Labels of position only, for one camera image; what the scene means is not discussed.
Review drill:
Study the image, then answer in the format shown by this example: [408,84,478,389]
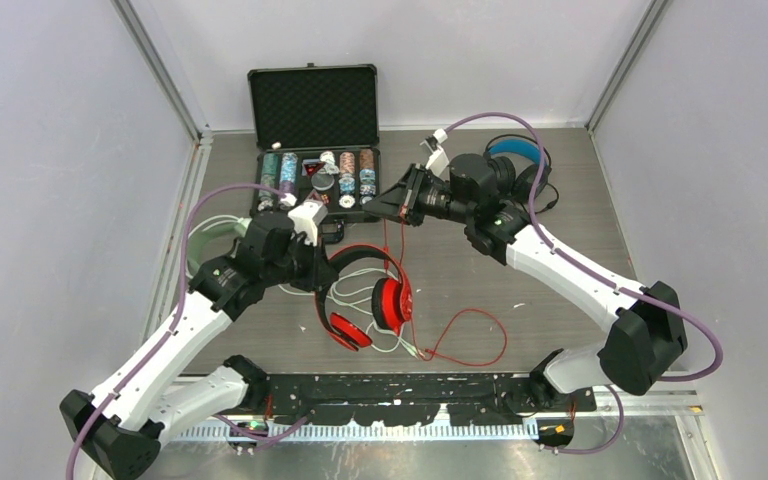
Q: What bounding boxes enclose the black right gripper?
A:
[364,163,474,227]

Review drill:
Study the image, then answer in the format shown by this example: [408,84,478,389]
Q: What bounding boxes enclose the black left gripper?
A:
[263,230,337,292]

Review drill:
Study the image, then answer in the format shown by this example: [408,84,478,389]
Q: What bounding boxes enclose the red headphone cable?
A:
[382,218,509,368]

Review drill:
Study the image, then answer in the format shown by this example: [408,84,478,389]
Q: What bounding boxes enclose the black blue headphones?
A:
[484,134,560,213]

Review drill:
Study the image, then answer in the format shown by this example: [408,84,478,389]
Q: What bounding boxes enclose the red headphones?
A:
[314,244,413,351]

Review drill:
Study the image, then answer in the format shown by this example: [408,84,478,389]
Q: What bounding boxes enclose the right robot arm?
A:
[363,154,687,411]

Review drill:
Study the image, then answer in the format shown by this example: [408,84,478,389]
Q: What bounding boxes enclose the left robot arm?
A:
[59,204,336,479]

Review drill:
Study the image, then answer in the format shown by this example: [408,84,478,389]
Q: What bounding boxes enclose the mint green headphones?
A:
[186,214,252,279]

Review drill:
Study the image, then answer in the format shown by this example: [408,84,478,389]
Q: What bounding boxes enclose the brown poker chip stack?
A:
[358,149,377,203]

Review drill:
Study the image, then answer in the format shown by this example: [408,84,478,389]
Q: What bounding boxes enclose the orange poker chip stack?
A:
[338,151,357,209]

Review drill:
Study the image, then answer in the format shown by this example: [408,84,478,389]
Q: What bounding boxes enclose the grey round disc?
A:
[311,172,335,192]

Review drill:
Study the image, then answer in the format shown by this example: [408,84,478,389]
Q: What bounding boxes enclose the red triangular dealer button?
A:
[301,162,322,177]

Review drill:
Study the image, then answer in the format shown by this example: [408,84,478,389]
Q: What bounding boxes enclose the purple poker chip stack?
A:
[279,152,298,194]

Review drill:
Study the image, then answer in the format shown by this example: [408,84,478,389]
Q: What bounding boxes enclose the black poker chip case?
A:
[247,64,381,244]

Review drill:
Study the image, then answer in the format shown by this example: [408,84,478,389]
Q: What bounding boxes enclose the teal poker chip stack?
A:
[256,153,280,211]

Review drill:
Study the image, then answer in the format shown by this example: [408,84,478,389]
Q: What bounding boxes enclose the mint green headphone cable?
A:
[277,264,426,360]

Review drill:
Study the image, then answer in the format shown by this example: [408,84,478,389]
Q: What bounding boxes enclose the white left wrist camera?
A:
[279,193,327,247]

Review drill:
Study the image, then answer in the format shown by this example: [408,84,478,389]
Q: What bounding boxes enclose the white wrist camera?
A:
[423,128,450,176]
[279,193,327,247]

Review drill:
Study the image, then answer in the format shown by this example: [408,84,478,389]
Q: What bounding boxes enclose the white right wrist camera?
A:
[423,128,450,176]

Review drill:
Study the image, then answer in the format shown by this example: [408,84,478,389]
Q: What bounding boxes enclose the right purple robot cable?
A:
[443,111,724,384]

